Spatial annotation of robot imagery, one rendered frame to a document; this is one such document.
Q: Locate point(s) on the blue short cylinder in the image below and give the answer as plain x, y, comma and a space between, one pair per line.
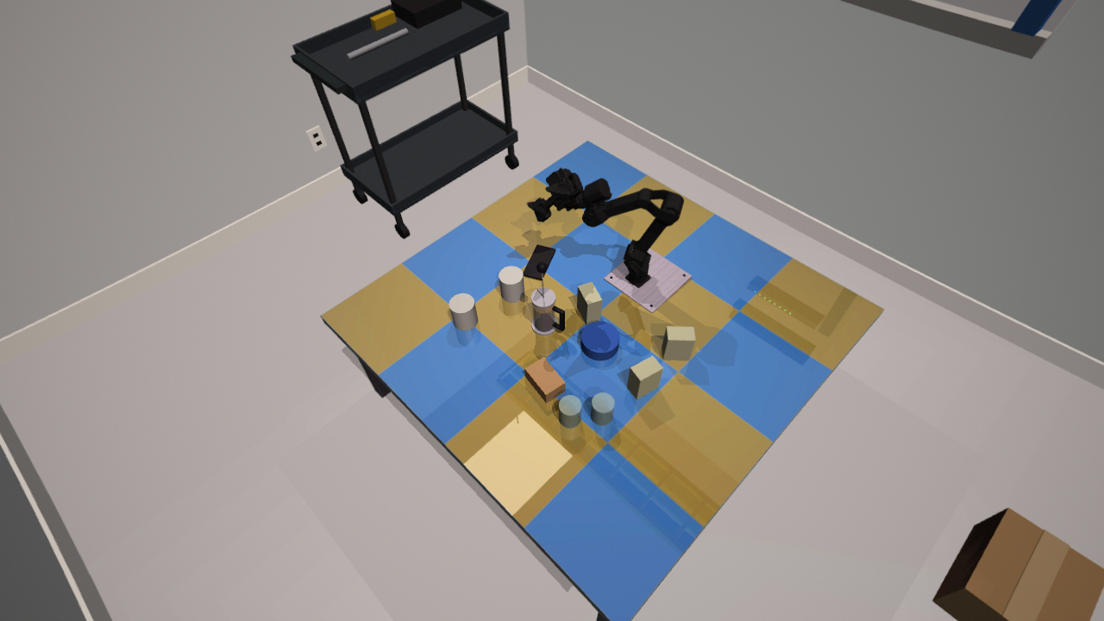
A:
599, 341

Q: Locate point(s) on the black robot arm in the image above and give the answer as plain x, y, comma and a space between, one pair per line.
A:
597, 211

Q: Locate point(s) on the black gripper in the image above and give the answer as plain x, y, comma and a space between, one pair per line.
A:
566, 195

